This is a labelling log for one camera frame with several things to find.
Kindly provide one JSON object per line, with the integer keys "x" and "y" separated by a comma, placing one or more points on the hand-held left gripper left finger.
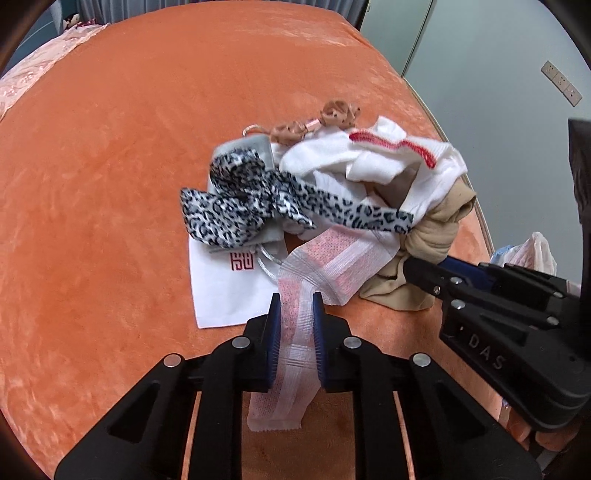
{"x": 273, "y": 341}

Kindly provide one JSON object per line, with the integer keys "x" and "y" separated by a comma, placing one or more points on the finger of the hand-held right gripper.
{"x": 429, "y": 277}
{"x": 466, "y": 270}

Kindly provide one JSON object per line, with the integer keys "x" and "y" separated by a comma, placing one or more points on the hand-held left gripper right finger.
{"x": 318, "y": 341}

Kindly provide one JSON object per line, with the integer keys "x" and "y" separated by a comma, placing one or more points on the beige stocking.
{"x": 434, "y": 230}

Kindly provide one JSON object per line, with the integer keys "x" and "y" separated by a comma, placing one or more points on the white plastic bin bag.
{"x": 535, "y": 251}

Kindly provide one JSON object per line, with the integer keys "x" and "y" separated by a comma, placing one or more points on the pink white mesh strip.
{"x": 323, "y": 258}

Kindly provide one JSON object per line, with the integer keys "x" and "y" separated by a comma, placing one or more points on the white sock red trim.
{"x": 415, "y": 161}

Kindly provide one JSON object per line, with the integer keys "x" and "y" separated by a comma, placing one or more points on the pink dotted scrunchie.
{"x": 323, "y": 115}

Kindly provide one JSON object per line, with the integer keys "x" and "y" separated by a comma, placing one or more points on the white pouch red print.
{"x": 217, "y": 295}

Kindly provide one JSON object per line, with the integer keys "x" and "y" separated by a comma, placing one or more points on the leopard print scarf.
{"x": 240, "y": 194}

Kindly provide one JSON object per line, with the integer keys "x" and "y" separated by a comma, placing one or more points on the grey cloth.
{"x": 256, "y": 145}

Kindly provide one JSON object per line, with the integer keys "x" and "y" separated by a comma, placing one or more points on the orange blanket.
{"x": 115, "y": 184}

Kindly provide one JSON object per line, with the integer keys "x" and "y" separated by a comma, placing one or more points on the white door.
{"x": 397, "y": 32}

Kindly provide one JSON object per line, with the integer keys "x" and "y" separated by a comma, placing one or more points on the blue curtain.
{"x": 355, "y": 11}

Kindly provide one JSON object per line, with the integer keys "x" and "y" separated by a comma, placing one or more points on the pink patterned quilt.
{"x": 27, "y": 69}

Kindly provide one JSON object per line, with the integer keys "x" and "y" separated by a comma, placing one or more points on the small doll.
{"x": 73, "y": 21}

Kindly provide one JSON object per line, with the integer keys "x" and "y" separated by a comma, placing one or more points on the white wall socket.
{"x": 561, "y": 82}
{"x": 548, "y": 69}
{"x": 573, "y": 95}

